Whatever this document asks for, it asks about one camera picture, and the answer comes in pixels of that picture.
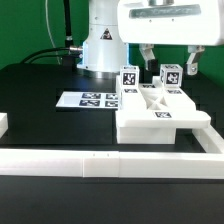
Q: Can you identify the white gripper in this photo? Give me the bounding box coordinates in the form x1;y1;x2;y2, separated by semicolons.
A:
117;0;224;76

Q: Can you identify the thin white cable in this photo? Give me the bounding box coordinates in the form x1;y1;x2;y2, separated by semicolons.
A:
44;0;63;66

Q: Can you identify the white U-shaped obstacle fence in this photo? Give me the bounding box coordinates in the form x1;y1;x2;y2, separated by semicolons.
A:
0;127;224;179

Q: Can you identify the black cable bundle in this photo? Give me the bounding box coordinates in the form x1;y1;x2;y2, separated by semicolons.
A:
19;0;84;68

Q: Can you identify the white part left edge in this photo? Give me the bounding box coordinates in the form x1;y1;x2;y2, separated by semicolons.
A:
0;113;8;138

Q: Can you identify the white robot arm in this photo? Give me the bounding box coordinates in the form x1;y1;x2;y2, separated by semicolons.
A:
78;0;224;77

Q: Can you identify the white marker base plate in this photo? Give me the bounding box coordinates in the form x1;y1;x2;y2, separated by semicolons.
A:
56;91;118;109

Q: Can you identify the white chair seat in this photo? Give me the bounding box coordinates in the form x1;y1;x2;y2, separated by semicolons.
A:
116;126;176;144

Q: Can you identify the white chair back frame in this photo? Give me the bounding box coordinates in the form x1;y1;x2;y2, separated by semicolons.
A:
115;77;211;129

